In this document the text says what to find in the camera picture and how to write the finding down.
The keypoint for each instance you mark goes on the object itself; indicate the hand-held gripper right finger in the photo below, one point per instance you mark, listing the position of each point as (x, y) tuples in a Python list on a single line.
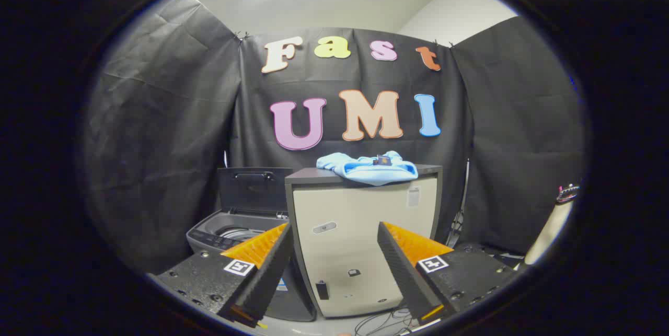
[(402, 273)]

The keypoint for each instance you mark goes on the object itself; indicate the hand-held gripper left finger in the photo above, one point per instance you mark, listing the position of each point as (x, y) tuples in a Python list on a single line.
[(272, 268)]

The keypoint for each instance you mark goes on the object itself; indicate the grey washing machine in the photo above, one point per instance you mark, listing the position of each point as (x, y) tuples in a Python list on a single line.
[(209, 232)]

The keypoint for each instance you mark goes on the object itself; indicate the light blue garment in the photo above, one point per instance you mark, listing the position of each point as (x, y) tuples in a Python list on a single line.
[(366, 171)]

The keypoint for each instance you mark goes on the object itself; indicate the beige cabinet with dark top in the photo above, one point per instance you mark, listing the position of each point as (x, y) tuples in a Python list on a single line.
[(355, 205)]

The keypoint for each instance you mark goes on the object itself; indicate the cream pole with clip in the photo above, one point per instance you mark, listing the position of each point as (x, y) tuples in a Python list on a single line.
[(549, 231)]

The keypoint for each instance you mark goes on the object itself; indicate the black backdrop cloth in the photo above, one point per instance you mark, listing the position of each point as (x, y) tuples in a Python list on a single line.
[(157, 142)]

